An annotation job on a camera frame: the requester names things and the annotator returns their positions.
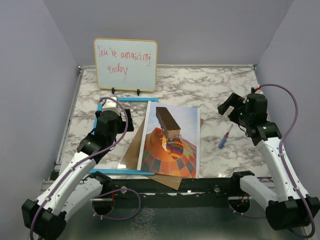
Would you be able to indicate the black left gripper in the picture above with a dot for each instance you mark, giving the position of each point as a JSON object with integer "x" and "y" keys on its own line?
{"x": 130, "y": 126}

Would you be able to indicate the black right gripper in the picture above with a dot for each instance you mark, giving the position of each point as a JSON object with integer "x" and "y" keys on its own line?
{"x": 233, "y": 100}

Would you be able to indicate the brown frame backing board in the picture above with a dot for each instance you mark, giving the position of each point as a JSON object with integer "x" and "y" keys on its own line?
{"x": 168, "y": 161}

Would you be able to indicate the blue red screwdriver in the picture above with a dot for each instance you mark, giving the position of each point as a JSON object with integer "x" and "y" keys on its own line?
{"x": 224, "y": 139}

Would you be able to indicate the blue picture frame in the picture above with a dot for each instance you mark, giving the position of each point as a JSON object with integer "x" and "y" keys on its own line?
{"x": 124, "y": 170}

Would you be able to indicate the hot air balloon photo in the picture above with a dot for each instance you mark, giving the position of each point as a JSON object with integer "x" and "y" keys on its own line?
{"x": 175, "y": 121}

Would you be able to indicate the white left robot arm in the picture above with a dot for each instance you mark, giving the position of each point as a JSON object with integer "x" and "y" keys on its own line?
{"x": 47, "y": 216}

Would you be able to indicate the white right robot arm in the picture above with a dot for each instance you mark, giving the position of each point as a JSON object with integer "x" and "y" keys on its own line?
{"x": 289, "y": 205}

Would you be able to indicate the black whiteboard stand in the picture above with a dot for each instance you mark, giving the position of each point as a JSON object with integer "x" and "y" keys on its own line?
{"x": 136, "y": 91}

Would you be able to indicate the clear glass pane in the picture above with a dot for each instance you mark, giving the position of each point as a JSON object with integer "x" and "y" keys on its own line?
{"x": 131, "y": 157}

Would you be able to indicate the white dry-erase board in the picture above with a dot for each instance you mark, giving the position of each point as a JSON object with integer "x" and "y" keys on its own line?
{"x": 126, "y": 64}

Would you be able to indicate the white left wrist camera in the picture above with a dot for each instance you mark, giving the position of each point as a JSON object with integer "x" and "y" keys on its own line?
{"x": 108, "y": 105}

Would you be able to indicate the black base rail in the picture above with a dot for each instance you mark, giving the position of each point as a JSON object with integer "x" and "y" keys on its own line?
{"x": 147, "y": 193}

